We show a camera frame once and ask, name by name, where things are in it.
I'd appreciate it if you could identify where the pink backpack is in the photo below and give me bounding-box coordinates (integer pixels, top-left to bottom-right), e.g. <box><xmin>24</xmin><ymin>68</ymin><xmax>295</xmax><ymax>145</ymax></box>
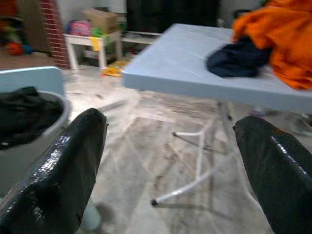
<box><xmin>69</xmin><ymin>20</ymin><xmax>92</xmax><ymax>37</ymax></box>

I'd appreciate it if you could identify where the brown cardboard box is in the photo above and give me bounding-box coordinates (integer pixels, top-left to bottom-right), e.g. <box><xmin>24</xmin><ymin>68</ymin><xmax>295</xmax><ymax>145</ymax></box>
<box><xmin>84</xmin><ymin>8</ymin><xmax>119</xmax><ymax>34</ymax></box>

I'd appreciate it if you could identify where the navy blue garment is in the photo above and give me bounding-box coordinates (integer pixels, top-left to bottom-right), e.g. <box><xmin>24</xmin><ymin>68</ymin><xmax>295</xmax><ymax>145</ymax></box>
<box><xmin>206</xmin><ymin>36</ymin><xmax>273</xmax><ymax>78</ymax></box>

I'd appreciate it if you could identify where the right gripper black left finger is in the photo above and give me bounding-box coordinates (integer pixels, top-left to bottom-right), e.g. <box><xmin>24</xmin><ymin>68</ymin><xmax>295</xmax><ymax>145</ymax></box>
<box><xmin>0</xmin><ymin>108</ymin><xmax>108</xmax><ymax>234</ymax></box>

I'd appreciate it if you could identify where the pale blue folding table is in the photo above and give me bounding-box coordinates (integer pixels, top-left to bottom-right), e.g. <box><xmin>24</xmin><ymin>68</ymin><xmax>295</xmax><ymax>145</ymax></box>
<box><xmin>121</xmin><ymin>23</ymin><xmax>312</xmax><ymax>208</ymax></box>

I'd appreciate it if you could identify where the red brick pillar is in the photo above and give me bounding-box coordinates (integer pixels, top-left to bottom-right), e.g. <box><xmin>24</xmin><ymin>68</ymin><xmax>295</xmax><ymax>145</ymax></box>
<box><xmin>40</xmin><ymin>0</ymin><xmax>71</xmax><ymax>70</ymax></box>

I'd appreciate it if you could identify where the yellow toy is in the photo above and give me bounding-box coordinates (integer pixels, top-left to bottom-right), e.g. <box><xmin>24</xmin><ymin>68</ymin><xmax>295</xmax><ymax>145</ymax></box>
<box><xmin>101</xmin><ymin>59</ymin><xmax>130</xmax><ymax>78</ymax></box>

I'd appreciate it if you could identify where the white low table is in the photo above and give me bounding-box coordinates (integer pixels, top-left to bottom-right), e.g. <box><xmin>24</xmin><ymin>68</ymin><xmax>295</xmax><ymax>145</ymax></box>
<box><xmin>63</xmin><ymin>31</ymin><xmax>122</xmax><ymax>70</ymax></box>

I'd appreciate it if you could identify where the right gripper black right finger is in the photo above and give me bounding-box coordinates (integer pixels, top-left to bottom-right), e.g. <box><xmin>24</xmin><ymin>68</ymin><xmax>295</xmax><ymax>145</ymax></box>
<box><xmin>233</xmin><ymin>116</ymin><xmax>312</xmax><ymax>234</ymax></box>

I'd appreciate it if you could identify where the grey round laundry tub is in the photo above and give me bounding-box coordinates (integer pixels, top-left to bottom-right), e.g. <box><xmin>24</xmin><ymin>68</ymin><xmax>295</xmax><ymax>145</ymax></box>
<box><xmin>0</xmin><ymin>90</ymin><xmax>73</xmax><ymax>195</ymax></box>

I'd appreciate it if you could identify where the black television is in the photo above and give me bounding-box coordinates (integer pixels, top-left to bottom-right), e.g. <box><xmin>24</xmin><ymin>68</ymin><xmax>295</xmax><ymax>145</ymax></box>
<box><xmin>126</xmin><ymin>0</ymin><xmax>220</xmax><ymax>34</ymax></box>

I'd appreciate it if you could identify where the orange shirt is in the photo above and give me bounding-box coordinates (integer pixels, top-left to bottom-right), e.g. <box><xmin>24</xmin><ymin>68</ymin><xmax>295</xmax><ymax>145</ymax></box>
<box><xmin>231</xmin><ymin>6</ymin><xmax>312</xmax><ymax>92</ymax></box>

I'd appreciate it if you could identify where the black garment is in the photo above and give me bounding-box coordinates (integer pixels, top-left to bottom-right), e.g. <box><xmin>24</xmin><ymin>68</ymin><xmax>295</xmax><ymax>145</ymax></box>
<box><xmin>0</xmin><ymin>86</ymin><xmax>63</xmax><ymax>147</ymax></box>

